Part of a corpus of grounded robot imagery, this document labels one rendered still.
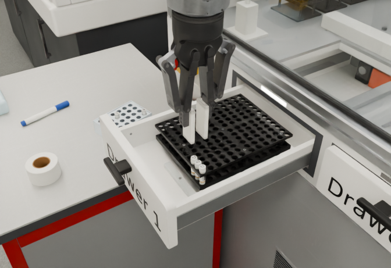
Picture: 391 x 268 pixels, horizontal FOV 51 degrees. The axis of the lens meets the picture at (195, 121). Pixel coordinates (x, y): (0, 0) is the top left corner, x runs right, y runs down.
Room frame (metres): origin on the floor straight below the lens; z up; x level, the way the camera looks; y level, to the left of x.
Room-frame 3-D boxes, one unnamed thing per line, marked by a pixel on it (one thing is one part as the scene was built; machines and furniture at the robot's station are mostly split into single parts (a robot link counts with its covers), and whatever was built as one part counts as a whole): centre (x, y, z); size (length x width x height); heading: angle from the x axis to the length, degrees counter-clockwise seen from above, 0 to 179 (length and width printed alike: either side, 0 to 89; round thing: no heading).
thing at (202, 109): (0.57, -0.01, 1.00); 0.03 x 0.01 x 0.07; 32
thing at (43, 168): (0.67, 0.34, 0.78); 0.07 x 0.07 x 0.04
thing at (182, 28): (0.56, 0.00, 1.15); 0.08 x 0.07 x 0.09; 122
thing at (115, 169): (0.54, 0.14, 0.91); 0.07 x 0.04 x 0.01; 32
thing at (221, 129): (0.66, -0.06, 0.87); 0.22 x 0.18 x 0.06; 122
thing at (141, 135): (0.66, -0.06, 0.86); 0.40 x 0.26 x 0.06; 122
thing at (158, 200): (0.55, 0.11, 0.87); 0.29 x 0.02 x 0.11; 32
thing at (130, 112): (0.84, 0.19, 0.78); 0.12 x 0.08 x 0.04; 137
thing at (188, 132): (0.55, 0.01, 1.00); 0.03 x 0.01 x 0.07; 32
